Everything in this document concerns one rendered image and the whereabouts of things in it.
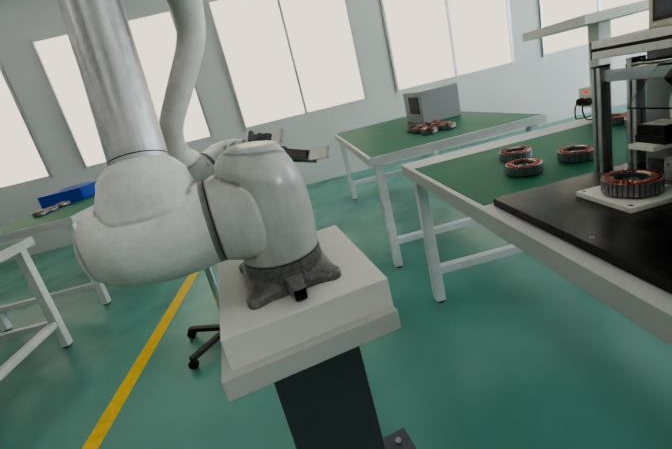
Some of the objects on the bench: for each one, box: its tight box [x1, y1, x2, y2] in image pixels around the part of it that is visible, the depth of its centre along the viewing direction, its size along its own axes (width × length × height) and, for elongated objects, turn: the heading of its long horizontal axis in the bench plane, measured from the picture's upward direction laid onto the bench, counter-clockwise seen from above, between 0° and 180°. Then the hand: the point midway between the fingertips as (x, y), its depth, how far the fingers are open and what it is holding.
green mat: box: [415, 123, 647, 206], centre depth 134 cm, size 94×61×1 cm, turn 136°
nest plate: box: [576, 184, 672, 214], centre depth 82 cm, size 15×15×1 cm
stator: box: [600, 169, 665, 198], centre depth 81 cm, size 11×11×4 cm
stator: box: [505, 158, 543, 177], centre depth 120 cm, size 11×11×4 cm
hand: (304, 144), depth 81 cm, fingers open, 13 cm apart
